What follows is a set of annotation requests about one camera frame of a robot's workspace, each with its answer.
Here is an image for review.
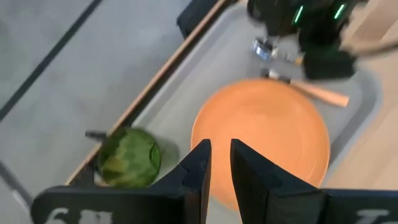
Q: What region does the fork with orange handle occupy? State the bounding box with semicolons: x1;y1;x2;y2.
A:
260;67;350;108

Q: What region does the orange plate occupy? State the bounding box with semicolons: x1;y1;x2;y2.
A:
190;78;331;212

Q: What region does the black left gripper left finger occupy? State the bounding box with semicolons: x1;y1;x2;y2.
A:
30;139;213;224

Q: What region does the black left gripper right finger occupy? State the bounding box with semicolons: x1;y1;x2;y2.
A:
230;139;398;224

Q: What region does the green round vegetable toy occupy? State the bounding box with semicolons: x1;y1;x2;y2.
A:
98;126;162;189

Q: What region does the grey plastic tray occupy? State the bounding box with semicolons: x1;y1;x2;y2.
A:
93;0;384;224

